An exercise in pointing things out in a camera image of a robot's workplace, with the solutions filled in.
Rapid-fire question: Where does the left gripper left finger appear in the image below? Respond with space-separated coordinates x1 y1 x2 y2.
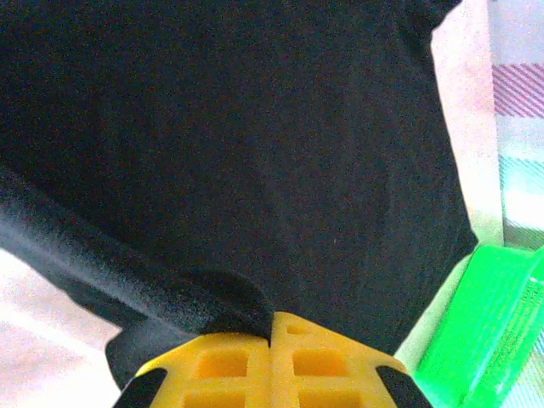
110 326 274 408

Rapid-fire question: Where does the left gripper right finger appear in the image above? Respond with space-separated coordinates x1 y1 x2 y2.
269 311 431 408

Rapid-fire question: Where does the black t-shirt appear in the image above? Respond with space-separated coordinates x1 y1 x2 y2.
0 0 479 390

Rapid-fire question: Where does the green plastic basket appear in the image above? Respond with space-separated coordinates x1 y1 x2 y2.
393 242 544 408

